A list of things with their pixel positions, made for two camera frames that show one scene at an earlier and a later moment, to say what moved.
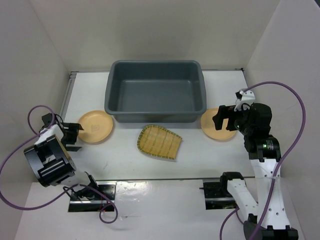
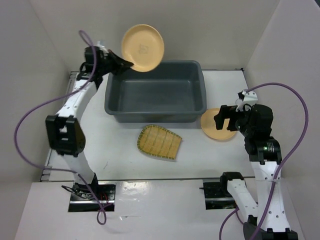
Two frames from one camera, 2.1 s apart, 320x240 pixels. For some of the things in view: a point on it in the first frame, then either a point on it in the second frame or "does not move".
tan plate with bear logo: (97, 126) → (143, 45)
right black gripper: (225, 111) does not move
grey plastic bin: (155, 91) does not move
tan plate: (208, 125) does not move
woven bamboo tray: (158, 141) does not move
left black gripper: (74, 129) → (121, 65)
